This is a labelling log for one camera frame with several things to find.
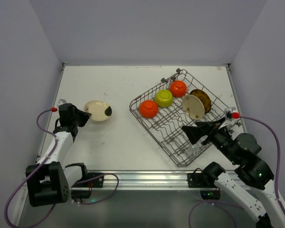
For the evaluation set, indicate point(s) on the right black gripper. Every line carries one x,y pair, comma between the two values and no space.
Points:
209,132

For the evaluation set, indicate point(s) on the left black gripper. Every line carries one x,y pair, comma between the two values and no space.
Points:
71,116

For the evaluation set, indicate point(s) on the cream plate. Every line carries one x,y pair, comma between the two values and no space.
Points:
193,107
99,110

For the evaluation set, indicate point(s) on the yellow patterned plate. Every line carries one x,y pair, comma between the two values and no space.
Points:
204,98

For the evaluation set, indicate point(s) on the grey wire dish rack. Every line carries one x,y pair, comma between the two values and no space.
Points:
165,127

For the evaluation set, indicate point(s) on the yellow-green bowl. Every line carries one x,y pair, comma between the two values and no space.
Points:
164,98

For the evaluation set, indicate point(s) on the orange bowl front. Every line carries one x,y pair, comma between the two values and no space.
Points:
148,109

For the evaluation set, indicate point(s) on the orange bowl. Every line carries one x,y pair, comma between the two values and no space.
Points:
148,109
178,88

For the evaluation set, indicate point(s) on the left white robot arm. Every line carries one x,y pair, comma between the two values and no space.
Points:
48,180

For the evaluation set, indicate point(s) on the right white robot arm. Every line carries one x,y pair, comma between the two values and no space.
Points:
266,207

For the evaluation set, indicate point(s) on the clear glass cup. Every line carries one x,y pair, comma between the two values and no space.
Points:
194,150

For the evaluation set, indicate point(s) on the orange bowl back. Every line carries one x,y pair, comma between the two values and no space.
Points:
178,88

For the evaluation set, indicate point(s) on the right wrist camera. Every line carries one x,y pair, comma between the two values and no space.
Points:
230,114

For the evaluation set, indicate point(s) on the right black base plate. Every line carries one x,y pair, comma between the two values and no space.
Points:
200,180

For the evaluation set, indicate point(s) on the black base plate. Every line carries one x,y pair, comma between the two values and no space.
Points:
95,179
200,180

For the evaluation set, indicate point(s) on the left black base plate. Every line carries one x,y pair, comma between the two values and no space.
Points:
95,179

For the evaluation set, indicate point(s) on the aluminium mounting rail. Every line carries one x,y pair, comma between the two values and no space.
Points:
143,180

